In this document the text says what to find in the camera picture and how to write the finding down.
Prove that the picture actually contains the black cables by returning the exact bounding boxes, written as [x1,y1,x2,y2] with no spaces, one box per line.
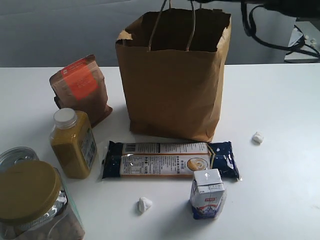
[240,3,320,58]

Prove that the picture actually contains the yellow grain plastic bottle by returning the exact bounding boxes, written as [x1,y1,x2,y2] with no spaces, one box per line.
[49,108,98,179]

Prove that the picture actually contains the brown pouch with orange label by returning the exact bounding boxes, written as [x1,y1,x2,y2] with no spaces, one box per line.
[49,54,113,127]

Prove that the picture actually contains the clear jar with gold lid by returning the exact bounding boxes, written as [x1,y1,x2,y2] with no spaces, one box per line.
[0,161,85,240]

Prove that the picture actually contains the small white milk carton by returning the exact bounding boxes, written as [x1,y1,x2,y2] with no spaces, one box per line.
[189,169,227,220]

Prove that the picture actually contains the blue noodle packet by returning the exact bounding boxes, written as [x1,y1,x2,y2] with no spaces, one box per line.
[101,141,241,181]

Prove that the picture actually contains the white background stand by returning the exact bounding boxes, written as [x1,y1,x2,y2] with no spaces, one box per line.
[284,21,320,64]

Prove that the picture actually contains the white paper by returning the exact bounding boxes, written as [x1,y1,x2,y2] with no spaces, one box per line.
[251,131,264,145]
[136,196,153,214]

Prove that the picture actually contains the silver pull-tab tin can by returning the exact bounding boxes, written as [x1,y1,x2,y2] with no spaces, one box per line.
[0,146,39,173]

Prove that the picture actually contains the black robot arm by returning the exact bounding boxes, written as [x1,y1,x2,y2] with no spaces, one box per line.
[221,0,320,19]

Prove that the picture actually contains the brown paper shopping bag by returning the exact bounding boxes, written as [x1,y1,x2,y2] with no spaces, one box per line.
[115,7,232,142]

